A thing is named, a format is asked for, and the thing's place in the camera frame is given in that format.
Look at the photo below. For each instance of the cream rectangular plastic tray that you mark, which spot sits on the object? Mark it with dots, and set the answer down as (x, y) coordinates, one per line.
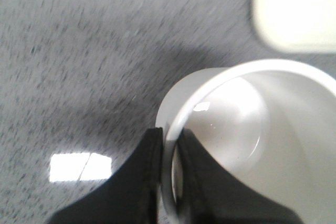
(306, 26)

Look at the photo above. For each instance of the white smiley mug black handle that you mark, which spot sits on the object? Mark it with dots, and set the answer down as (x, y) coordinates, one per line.
(270, 123)

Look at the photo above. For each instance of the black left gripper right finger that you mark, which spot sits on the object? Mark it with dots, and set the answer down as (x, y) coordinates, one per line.
(210, 194)

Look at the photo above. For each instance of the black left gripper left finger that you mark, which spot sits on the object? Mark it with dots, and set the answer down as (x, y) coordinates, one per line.
(130, 195)

